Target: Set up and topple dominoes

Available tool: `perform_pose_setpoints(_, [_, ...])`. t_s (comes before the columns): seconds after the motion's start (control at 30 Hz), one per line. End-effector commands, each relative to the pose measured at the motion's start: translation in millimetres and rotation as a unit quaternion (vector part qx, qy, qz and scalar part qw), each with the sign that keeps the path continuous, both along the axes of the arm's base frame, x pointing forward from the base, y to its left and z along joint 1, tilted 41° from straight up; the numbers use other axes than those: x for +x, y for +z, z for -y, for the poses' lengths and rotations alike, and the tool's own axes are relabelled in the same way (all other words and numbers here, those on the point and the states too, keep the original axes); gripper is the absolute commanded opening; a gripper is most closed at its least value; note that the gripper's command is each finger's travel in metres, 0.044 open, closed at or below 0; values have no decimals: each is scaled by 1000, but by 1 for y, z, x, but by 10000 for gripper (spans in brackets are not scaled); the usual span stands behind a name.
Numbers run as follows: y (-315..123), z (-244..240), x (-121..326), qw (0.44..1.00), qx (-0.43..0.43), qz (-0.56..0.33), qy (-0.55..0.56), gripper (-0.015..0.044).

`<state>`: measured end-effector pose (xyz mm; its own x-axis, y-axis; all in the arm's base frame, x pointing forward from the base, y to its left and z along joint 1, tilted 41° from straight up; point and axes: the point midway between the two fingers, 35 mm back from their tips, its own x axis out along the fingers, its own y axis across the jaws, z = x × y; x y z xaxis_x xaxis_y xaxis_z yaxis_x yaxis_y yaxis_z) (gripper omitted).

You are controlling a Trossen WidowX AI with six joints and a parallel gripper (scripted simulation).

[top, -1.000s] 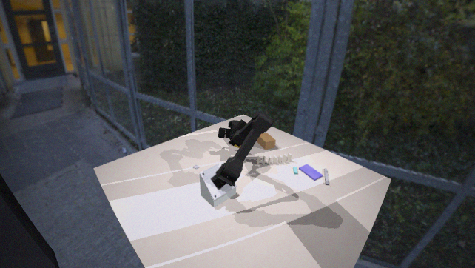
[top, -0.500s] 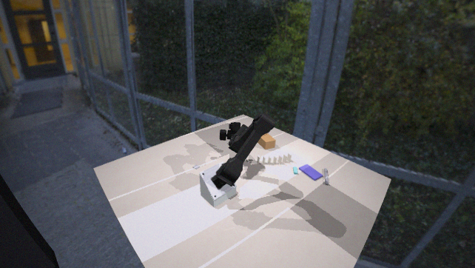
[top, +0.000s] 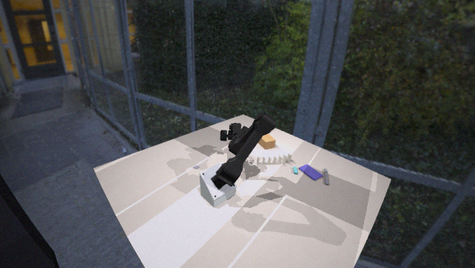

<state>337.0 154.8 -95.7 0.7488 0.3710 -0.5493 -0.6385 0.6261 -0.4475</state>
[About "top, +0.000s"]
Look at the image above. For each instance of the tan rectangular block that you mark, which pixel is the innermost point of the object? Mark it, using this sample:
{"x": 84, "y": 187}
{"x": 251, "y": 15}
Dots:
{"x": 267, "y": 142}

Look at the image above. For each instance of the purple flat block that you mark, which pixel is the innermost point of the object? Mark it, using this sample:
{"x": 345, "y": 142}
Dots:
{"x": 311, "y": 172}

